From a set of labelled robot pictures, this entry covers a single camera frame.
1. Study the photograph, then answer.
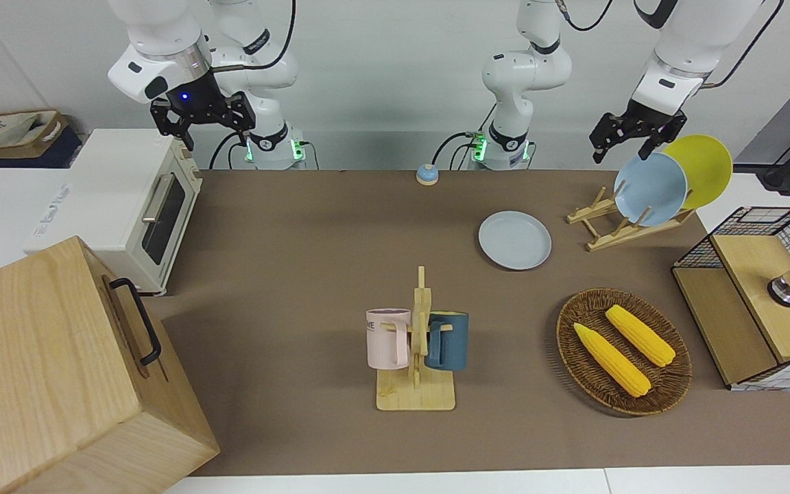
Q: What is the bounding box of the gray plate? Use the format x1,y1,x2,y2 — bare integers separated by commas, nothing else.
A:
478,211,553,271

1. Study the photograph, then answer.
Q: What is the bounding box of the wooden mug tree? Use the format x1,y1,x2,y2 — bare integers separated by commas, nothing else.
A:
376,266,456,412

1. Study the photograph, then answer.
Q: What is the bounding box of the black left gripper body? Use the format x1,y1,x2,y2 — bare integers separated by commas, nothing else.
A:
616,98,688,139

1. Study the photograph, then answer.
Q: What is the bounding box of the short yellow corn cob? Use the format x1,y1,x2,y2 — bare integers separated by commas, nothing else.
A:
605,305,677,368

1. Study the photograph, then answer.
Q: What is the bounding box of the cardboard box with bag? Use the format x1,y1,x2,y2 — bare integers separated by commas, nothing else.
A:
0,110,69,161

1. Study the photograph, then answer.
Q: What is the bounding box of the wire and wood shelf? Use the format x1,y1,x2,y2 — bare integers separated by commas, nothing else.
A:
671,206,790,392

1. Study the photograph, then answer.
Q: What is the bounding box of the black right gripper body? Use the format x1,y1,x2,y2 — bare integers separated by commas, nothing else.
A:
160,69,230,131

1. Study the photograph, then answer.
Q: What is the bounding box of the wooden cabinet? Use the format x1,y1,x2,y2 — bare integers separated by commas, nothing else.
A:
0,236,221,494

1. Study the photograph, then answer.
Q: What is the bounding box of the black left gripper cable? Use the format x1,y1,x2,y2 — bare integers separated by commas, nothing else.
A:
556,0,787,89

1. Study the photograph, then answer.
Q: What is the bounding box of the long yellow corn cob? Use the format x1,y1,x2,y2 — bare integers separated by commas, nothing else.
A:
573,322,651,398

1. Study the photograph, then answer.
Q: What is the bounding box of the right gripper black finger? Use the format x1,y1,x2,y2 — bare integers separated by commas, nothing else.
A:
151,102,195,152
224,93,256,134

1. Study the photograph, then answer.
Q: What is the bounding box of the white toaster oven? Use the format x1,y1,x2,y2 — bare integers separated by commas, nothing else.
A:
23,128,202,296

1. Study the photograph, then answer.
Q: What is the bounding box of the brown wicker basket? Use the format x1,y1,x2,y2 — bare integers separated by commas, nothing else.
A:
556,287,693,417

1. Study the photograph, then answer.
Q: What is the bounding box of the dark blue mug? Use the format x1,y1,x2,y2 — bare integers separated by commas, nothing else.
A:
426,311,470,372

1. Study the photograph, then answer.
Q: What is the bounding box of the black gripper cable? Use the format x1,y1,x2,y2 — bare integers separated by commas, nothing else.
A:
556,0,787,89
210,0,298,73

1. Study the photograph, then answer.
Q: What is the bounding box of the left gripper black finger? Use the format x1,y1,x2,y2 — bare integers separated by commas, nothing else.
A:
589,113,632,164
638,123,673,160

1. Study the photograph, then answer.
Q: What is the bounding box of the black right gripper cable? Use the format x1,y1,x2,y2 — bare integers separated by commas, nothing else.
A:
210,0,298,73

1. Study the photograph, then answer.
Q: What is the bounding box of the black cabinet handle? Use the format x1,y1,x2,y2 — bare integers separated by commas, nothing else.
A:
108,277,163,366

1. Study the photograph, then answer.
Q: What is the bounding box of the wooden plate rack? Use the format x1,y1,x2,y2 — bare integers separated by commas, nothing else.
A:
566,180,697,252

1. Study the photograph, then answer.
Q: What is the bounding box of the light blue plate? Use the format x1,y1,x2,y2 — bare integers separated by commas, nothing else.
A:
613,152,689,227

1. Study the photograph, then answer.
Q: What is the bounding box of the pink mug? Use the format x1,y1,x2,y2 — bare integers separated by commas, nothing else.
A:
366,308,413,371

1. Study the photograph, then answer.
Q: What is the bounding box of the yellow plate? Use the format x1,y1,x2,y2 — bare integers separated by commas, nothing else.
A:
662,134,734,211

